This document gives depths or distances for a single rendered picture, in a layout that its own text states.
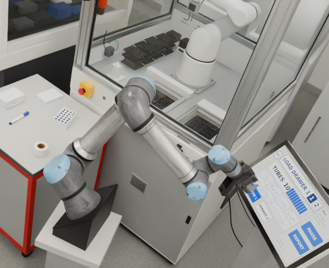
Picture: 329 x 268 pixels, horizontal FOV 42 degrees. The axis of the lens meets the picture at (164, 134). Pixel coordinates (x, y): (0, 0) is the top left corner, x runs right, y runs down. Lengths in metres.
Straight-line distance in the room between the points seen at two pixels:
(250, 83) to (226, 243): 1.48
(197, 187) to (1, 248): 1.51
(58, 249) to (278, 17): 1.26
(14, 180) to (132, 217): 0.83
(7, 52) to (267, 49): 1.49
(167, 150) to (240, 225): 1.79
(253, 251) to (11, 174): 1.24
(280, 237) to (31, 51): 1.78
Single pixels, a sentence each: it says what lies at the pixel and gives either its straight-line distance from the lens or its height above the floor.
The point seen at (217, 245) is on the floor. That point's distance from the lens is 3.03.
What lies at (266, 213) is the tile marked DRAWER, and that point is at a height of 1.01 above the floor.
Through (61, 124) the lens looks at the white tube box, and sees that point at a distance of 2.32.
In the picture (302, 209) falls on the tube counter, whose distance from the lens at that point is 1.84.
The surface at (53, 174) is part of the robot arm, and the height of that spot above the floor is 1.05.
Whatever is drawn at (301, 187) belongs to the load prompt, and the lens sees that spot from 1.88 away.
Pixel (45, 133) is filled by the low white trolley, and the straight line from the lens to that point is 2.29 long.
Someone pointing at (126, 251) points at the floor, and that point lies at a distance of 2.80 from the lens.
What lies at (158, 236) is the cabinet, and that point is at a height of 0.19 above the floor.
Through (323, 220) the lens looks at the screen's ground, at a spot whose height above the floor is 1.15.
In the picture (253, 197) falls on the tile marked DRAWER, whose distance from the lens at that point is 1.94.
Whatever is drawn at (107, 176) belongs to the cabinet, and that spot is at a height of 0.36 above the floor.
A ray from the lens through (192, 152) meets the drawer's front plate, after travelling 2.15.
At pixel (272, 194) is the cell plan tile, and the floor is 1.06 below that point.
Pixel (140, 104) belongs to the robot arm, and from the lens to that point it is 1.48.
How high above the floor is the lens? 2.25
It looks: 37 degrees down
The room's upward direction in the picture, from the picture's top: 18 degrees clockwise
